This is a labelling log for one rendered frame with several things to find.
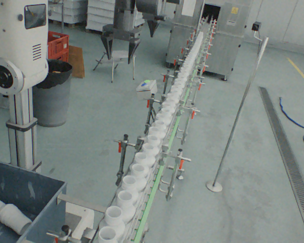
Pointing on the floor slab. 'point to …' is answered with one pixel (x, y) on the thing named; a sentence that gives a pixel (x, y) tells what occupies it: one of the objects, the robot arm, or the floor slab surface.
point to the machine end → (230, 33)
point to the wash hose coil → (303, 128)
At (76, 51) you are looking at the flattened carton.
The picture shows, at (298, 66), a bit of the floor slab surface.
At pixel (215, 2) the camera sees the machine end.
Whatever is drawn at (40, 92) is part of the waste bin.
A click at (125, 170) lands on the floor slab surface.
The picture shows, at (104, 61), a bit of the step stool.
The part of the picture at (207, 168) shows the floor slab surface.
